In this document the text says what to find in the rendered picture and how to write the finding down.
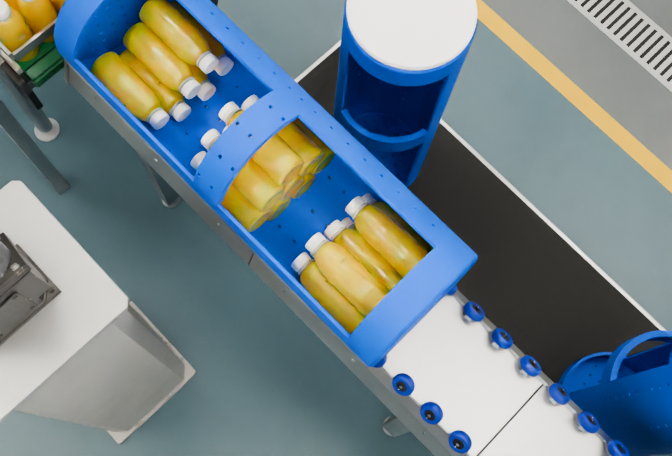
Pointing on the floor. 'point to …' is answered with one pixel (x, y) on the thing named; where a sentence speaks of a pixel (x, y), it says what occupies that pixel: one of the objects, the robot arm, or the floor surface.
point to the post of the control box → (31, 149)
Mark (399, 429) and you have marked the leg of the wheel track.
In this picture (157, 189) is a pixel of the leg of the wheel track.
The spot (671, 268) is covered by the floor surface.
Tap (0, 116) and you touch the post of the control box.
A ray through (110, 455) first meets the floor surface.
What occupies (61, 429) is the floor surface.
